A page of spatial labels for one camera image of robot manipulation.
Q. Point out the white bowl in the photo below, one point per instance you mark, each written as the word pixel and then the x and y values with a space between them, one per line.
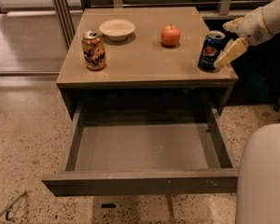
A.
pixel 117 29

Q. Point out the open grey top drawer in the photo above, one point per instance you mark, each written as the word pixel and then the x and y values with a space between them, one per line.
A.
pixel 141 153

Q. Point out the metal window frame rail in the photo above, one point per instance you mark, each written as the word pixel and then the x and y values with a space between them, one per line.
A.
pixel 65 20

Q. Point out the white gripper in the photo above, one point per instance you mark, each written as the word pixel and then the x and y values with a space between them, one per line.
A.
pixel 254 26

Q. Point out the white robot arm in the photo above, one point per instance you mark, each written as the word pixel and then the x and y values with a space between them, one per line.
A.
pixel 258 184

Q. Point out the red apple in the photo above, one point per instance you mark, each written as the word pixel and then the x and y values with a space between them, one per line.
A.
pixel 170 35

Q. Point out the blue pepsi can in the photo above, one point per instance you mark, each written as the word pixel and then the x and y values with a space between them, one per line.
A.
pixel 214 43

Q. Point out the gold crumpled drink can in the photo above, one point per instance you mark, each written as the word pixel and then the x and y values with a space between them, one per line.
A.
pixel 93 50

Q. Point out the metal rod on floor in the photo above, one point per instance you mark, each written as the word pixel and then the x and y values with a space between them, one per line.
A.
pixel 7 212

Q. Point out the grey cabinet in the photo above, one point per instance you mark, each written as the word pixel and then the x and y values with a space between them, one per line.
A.
pixel 142 61

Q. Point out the small black floor object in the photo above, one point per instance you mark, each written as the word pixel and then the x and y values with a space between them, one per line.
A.
pixel 108 205

